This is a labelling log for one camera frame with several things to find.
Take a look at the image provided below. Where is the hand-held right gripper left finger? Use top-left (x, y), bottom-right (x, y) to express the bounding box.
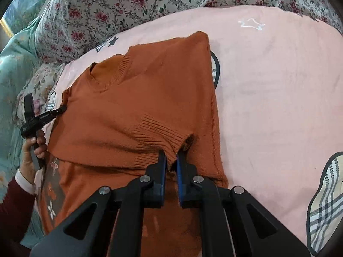
top-left (29, 150), bottom-right (168, 257)

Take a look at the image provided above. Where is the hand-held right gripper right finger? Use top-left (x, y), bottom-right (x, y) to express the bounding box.
top-left (176, 150), bottom-right (313, 257)

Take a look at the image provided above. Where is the teal floral bedding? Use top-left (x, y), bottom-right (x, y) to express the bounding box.
top-left (0, 16), bottom-right (65, 249)

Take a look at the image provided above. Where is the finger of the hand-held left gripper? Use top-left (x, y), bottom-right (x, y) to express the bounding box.
top-left (51, 106), bottom-right (67, 118)

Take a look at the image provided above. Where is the person's left hand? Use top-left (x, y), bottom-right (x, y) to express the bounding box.
top-left (21, 129), bottom-right (49, 184)

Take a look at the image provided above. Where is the person's left forearm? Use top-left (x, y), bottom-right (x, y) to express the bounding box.
top-left (0, 169), bottom-right (41, 244)

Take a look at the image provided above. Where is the framed picture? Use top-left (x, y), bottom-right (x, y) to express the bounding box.
top-left (0, 0), bottom-right (65, 36)

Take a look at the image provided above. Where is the floral quilt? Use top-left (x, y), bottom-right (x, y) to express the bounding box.
top-left (13, 0), bottom-right (343, 129)

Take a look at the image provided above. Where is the pink printed blanket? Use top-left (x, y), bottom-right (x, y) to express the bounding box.
top-left (34, 6), bottom-right (343, 257)

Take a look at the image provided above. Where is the orange knit sweater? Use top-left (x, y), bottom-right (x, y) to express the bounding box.
top-left (44, 31), bottom-right (229, 257)

